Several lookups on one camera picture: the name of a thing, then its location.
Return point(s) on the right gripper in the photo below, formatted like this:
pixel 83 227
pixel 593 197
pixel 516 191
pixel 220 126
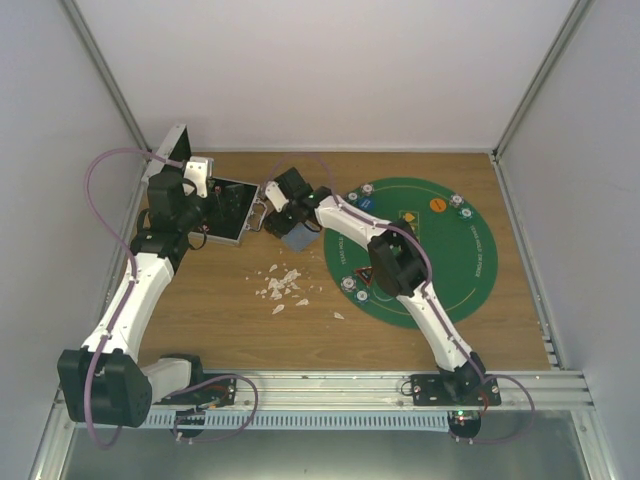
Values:
pixel 275 226

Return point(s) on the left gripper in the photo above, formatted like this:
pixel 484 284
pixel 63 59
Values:
pixel 219 213

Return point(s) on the blue small blind button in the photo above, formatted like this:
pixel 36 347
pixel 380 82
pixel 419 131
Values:
pixel 366 203

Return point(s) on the ten chips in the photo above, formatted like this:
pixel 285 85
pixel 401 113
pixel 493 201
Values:
pixel 366 189
pixel 456 201
pixel 348 283

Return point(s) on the red triangle dealer button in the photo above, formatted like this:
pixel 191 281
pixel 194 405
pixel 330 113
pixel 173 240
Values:
pixel 365 274

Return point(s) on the orange big blind button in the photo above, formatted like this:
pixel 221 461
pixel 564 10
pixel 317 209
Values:
pixel 438 205

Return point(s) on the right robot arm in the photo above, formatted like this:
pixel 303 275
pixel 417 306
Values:
pixel 401 268

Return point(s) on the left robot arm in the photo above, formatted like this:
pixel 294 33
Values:
pixel 102 382

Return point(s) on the aluminium poker case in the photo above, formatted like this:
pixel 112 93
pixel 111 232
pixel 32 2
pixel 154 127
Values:
pixel 164 207

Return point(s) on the blue playing card deck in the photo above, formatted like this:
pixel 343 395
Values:
pixel 300 237

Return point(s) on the white debris pile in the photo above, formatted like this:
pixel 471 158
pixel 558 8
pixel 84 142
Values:
pixel 286 288

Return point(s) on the round green poker mat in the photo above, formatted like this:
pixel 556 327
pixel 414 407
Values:
pixel 463 253

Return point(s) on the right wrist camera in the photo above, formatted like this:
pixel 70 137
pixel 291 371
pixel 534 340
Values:
pixel 275 196

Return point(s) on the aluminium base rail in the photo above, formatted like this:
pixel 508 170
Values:
pixel 343 401

